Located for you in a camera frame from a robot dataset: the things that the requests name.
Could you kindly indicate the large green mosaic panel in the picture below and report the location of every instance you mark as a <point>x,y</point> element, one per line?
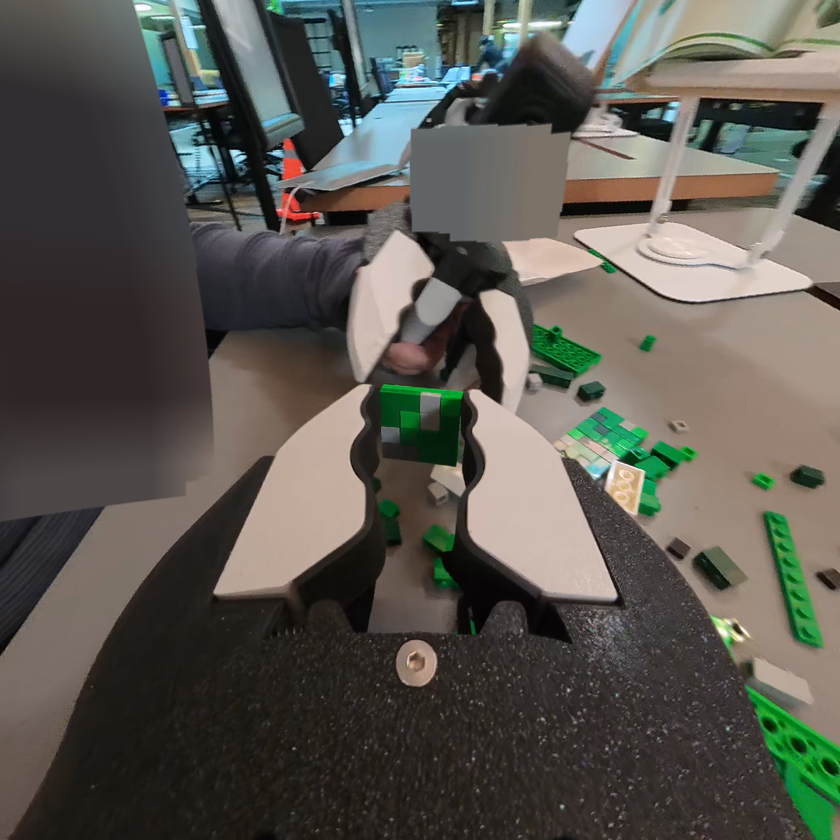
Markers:
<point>613,430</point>

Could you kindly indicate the white paper bag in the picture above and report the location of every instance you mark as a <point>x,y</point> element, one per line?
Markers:
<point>551,259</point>

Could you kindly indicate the cream brick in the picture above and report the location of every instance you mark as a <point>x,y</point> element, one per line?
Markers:
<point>623,484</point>

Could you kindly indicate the person's left hand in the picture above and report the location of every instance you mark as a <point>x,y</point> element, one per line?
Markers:
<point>410,359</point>

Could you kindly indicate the green holed plate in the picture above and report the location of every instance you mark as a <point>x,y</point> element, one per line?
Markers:
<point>807,754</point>

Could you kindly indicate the white book stand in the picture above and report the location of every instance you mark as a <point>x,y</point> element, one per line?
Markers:
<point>689,269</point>

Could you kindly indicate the long green plate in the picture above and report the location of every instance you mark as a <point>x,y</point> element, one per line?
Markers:
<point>791,577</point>

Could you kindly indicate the person's dark clothing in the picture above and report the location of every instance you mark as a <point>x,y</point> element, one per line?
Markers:
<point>33,558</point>

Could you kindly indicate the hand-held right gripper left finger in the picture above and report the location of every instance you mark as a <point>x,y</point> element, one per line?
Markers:
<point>308,512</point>

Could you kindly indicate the small green tiled plate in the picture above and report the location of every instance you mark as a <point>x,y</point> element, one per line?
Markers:
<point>420,426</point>

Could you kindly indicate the wide green plate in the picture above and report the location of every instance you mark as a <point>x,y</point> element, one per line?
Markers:
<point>564,351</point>

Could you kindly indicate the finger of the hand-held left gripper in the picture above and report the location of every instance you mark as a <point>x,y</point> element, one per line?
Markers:
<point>377,295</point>
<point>515,348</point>

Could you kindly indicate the person's left forearm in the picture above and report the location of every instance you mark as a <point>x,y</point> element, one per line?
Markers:
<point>275,275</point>

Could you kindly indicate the open instruction booklet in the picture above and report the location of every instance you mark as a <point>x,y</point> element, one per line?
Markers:
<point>722,26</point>

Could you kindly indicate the standing display board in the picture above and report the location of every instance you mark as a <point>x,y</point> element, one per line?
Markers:
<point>256,65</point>

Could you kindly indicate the scattered small bricks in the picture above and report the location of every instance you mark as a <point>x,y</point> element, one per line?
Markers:
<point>590,392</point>

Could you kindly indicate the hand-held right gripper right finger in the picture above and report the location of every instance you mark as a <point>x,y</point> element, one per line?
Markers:
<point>531,518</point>

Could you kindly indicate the wooden edged table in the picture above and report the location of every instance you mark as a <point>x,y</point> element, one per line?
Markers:
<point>623,170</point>

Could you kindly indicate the light grey brick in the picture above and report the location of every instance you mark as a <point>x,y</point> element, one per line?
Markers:
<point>781,682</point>

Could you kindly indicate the dark green slope brick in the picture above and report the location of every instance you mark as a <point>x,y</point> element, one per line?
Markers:
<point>718,568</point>

